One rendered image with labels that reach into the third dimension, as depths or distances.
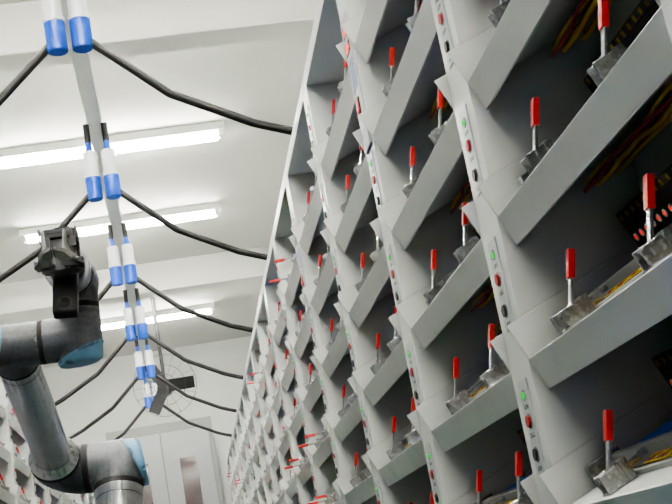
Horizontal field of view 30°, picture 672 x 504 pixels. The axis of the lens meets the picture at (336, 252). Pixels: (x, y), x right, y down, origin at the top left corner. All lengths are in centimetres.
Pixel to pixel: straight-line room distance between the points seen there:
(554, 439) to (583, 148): 42
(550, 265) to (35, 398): 137
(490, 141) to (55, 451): 153
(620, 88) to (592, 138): 11
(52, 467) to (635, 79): 204
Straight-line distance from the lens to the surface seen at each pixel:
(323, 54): 304
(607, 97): 125
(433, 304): 210
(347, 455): 368
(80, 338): 253
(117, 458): 301
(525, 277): 164
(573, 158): 138
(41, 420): 278
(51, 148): 667
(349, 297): 303
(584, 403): 162
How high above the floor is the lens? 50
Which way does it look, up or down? 14 degrees up
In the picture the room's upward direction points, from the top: 11 degrees counter-clockwise
